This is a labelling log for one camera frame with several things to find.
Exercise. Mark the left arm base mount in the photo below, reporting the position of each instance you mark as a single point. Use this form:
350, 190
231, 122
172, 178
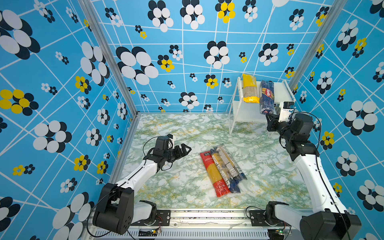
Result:
162, 218

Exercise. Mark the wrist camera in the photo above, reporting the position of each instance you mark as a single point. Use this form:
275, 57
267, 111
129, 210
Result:
286, 111
164, 143

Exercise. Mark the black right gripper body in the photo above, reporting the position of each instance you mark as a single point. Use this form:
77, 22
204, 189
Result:
275, 126

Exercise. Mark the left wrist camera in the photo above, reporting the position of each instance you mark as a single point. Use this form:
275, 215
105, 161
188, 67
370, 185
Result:
164, 143

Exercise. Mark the clear striped spaghetti bag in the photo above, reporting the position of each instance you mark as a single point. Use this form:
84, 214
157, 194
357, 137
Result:
231, 163

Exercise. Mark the yellow spaghetti bag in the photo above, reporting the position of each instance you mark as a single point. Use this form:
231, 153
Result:
250, 89

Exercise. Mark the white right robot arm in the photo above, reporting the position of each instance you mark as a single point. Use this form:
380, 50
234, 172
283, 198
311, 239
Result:
330, 219

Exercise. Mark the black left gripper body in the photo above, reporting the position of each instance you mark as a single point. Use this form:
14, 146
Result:
170, 154

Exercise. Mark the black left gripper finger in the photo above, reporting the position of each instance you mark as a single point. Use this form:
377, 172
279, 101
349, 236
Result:
175, 157
182, 150

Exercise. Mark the red spaghetti bag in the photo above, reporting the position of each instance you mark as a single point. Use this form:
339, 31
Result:
215, 176

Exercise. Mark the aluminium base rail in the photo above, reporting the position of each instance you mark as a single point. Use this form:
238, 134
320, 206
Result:
200, 224

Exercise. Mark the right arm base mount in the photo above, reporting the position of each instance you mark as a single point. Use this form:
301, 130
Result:
258, 219

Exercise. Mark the dark blue clear spaghetti bag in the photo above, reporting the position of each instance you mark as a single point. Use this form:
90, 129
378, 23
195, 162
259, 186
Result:
225, 172

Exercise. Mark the right aluminium corner post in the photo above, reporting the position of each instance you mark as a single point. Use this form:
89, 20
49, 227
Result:
321, 34

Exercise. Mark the aluminium corner post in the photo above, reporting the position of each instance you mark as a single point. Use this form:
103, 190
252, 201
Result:
91, 16
321, 34

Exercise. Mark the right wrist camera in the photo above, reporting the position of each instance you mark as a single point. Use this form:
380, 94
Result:
286, 111

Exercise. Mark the left aluminium corner post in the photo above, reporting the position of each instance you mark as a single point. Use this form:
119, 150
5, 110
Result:
91, 16

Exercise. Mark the white two-tier shelf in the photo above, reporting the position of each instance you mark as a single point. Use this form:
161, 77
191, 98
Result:
241, 111

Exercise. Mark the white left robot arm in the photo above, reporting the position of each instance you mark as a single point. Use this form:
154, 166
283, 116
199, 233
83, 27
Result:
116, 209

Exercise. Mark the blue Barilla spaghetti bag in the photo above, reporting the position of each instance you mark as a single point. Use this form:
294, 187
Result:
267, 98

